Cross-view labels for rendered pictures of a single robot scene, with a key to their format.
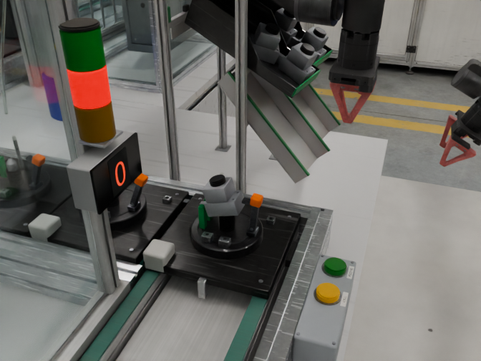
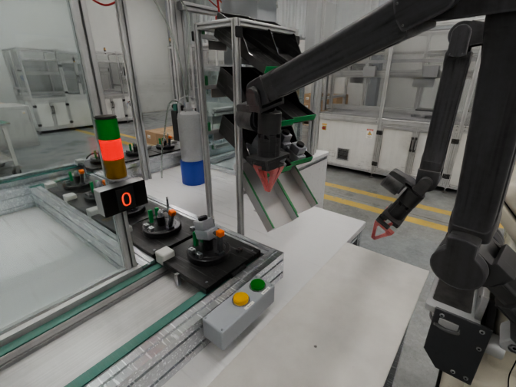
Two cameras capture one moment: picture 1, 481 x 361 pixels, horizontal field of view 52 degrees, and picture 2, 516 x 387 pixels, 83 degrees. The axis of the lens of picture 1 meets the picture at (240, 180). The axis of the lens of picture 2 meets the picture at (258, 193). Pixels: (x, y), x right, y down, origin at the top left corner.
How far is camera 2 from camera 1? 0.40 m
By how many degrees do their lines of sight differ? 20
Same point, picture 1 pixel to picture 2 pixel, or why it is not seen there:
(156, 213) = (182, 234)
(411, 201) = (357, 262)
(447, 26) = not seen: hidden behind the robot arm
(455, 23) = not seen: hidden behind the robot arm
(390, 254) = (320, 291)
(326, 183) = (306, 239)
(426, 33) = (458, 167)
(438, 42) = not seen: hidden behind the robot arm
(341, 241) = (292, 275)
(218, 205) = (200, 233)
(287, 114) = (276, 190)
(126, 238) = (157, 243)
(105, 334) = (111, 289)
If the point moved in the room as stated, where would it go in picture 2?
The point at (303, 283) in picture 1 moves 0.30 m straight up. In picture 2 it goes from (232, 289) to (228, 188)
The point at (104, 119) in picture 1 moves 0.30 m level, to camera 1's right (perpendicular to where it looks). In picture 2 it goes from (115, 167) to (223, 181)
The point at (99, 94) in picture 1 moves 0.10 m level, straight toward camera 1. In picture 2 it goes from (111, 153) to (87, 165)
